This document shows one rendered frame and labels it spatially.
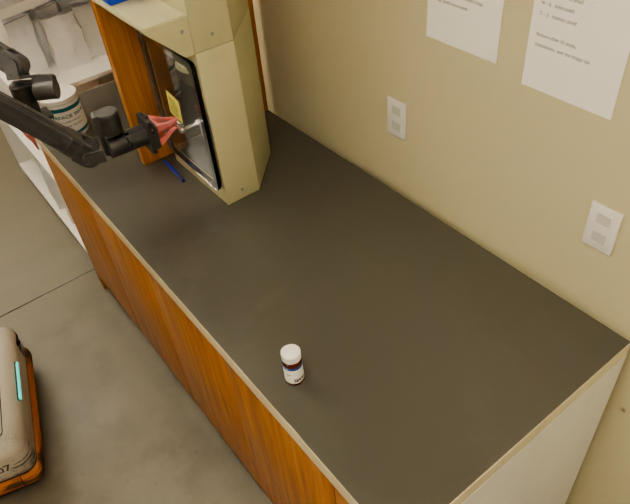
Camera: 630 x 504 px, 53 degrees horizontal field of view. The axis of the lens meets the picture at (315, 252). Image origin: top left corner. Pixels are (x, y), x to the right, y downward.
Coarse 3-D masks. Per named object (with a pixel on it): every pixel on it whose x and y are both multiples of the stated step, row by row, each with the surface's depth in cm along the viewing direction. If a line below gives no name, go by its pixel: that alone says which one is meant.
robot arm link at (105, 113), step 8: (96, 112) 159; (104, 112) 159; (112, 112) 158; (96, 120) 158; (104, 120) 157; (112, 120) 158; (96, 128) 159; (104, 128) 159; (112, 128) 159; (120, 128) 161; (96, 136) 160; (104, 136) 161; (112, 136) 161; (88, 152) 160; (96, 152) 160; (88, 160) 161; (96, 160) 162; (104, 160) 162
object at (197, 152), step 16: (160, 48) 167; (160, 64) 172; (176, 64) 162; (160, 80) 178; (176, 80) 168; (192, 80) 159; (160, 96) 185; (176, 96) 174; (192, 96) 164; (192, 112) 169; (192, 128) 175; (176, 144) 194; (192, 144) 181; (208, 144) 171; (192, 160) 188; (208, 160) 177; (208, 176) 183
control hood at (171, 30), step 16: (96, 0) 159; (128, 0) 156; (144, 0) 156; (128, 16) 149; (144, 16) 148; (160, 16) 147; (176, 16) 146; (144, 32) 143; (160, 32) 145; (176, 32) 148; (176, 48) 150; (192, 48) 152
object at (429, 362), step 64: (128, 192) 194; (192, 192) 192; (256, 192) 189; (320, 192) 187; (384, 192) 184; (192, 256) 170; (256, 256) 168; (320, 256) 166; (384, 256) 164; (448, 256) 163; (192, 320) 157; (256, 320) 152; (320, 320) 150; (384, 320) 148; (448, 320) 147; (512, 320) 145; (576, 320) 144; (256, 384) 138; (320, 384) 137; (384, 384) 135; (448, 384) 134; (512, 384) 133; (576, 384) 132; (320, 448) 125; (384, 448) 124; (448, 448) 123; (512, 448) 122
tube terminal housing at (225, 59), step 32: (160, 0) 155; (192, 0) 146; (224, 0) 151; (192, 32) 150; (224, 32) 155; (224, 64) 160; (256, 64) 182; (224, 96) 165; (256, 96) 183; (224, 128) 170; (256, 128) 184; (224, 160) 176; (256, 160) 185; (224, 192) 183
